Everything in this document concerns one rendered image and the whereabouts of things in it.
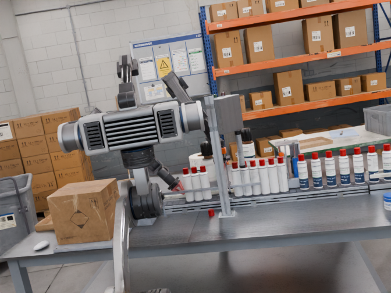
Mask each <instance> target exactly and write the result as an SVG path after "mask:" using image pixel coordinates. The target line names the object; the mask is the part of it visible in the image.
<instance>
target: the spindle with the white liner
mask: <svg viewBox="0 0 391 293"><path fill-rule="evenodd" d="M200 148H201V154H202V156H203V157H204V158H203V159H202V162H203V166H205V168H206V172H208V177H209V183H210V187H215V186H217V185H218V182H217V177H216V170H215V165H214V162H213V159H214V157H213V156H212V155H213V151H212V144H210V143H209V142H207V141H203V142H202V143H201V145H200Z"/></svg>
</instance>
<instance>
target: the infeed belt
mask: <svg viewBox="0 0 391 293"><path fill-rule="evenodd" d="M367 185H368V184H367V183H366V182H365V184H362V185H357V184H355V181H354V182H351V185H350V186H342V185H341V183H337V187H334V188H329V187H327V185H323V188H321V189H314V186H309V188H310V189H309V190H306V191H302V190H300V188H289V191H288V192H280V193H277V194H271V193H270V194H268V195H262V194H261V195H252V196H241V197H235V194H232V199H242V198H253V197H259V196H270V195H282V194H292V193H299V192H310V191H321V190H332V189H338V188H350V187H360V186H367ZM213 201H220V196H212V199H210V200H207V201H205V200H202V201H199V202H196V201H193V202H187V200H186V199H183V200H176V201H166V202H163V203H164V206H174V205H185V204H191V203H203V202H213Z"/></svg>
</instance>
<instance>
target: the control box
mask: <svg viewBox="0 0 391 293"><path fill-rule="evenodd" d="M214 109H215V114H216V122H217V128H218V134H219V135H225V134H228V133H231V132H233V131H236V130H239V129H241V128H244V126H243V118H242V113H241V105H240V97H239V94H234V95H226V96H224V97H218V98H215V99H214Z"/></svg>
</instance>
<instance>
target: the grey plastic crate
mask: <svg viewBox="0 0 391 293"><path fill-rule="evenodd" d="M363 112H364V119H365V129H366V130H367V131H370V132H373V133H377V134H381V135H385V136H391V104H387V105H381V106H374V107H370V108H364V109H363Z"/></svg>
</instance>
